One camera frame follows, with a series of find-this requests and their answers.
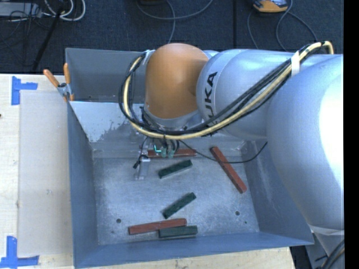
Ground red-brown flat block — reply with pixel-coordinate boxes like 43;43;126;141
210;146;248;194
128;217;188;236
146;148;197;159

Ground dark green flat block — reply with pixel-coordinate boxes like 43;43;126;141
158;225;199;239
158;159;194;180
162;192;197;220

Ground grey metal bin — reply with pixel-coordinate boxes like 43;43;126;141
65;48;315;269

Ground pale flat board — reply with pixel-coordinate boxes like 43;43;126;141
16;90;75;259

